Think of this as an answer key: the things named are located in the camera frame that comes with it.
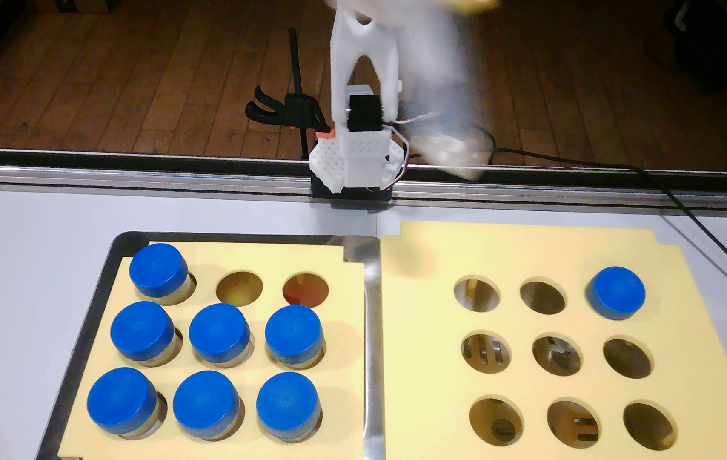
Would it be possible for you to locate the steel tray with black rim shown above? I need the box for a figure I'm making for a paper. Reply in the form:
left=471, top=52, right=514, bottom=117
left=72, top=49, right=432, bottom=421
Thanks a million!
left=34, top=231, right=385, bottom=460

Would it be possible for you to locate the aluminium table edge rail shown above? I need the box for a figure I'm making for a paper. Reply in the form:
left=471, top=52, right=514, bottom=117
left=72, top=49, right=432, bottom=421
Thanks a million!
left=0, top=147, right=727, bottom=213

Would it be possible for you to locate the black bar clamp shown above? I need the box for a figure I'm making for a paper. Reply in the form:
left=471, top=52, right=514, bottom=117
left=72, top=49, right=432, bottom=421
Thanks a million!
left=245, top=27, right=334, bottom=161

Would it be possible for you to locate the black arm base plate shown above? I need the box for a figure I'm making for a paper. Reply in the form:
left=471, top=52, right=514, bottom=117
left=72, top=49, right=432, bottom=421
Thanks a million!
left=310, top=174, right=394, bottom=212

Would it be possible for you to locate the black bag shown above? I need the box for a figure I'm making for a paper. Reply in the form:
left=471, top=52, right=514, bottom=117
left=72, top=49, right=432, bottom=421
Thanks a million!
left=643, top=0, right=727, bottom=93

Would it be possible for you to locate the yellow foam tube rack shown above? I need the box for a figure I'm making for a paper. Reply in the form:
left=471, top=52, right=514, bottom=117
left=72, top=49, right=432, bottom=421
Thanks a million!
left=379, top=220, right=727, bottom=460
left=57, top=241, right=367, bottom=460

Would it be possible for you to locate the black cable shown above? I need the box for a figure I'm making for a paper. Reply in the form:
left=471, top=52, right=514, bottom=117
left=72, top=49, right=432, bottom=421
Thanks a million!
left=488, top=147, right=727, bottom=304

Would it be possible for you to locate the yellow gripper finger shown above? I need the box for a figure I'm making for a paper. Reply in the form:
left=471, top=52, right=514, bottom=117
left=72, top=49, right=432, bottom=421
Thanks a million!
left=443, top=0, right=501, bottom=15

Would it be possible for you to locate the red rack under foam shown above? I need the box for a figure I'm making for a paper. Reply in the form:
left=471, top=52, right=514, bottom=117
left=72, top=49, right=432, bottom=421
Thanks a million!
left=283, top=284, right=329, bottom=309

